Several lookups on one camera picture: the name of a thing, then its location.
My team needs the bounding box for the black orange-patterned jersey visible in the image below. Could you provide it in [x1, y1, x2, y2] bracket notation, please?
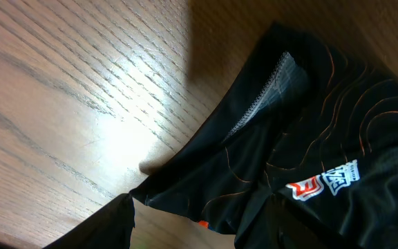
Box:
[131, 24, 398, 248]

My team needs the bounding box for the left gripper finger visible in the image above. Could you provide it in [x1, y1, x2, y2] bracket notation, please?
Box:
[47, 194, 135, 249]

